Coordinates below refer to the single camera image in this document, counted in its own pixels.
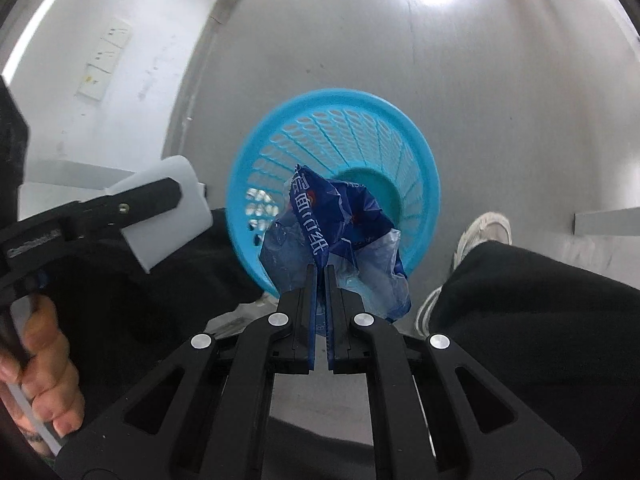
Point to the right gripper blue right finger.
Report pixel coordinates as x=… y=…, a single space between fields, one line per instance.
x=330 y=283

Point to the white foam block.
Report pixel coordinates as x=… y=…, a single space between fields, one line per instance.
x=158 y=236

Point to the person's left hand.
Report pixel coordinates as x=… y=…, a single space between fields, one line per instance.
x=50 y=380

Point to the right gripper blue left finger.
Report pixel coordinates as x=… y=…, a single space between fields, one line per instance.
x=311 y=313

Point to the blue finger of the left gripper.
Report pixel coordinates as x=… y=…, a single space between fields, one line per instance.
x=129 y=207

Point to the blue plastic packaging bag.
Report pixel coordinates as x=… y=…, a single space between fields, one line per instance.
x=337 y=223

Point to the blue plastic trash basket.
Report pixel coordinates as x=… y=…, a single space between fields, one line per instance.
x=341 y=134

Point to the wall power sockets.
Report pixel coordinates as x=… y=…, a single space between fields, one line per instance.
x=103 y=60

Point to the white sneaker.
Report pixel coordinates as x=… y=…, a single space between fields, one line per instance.
x=488 y=227
x=424 y=313

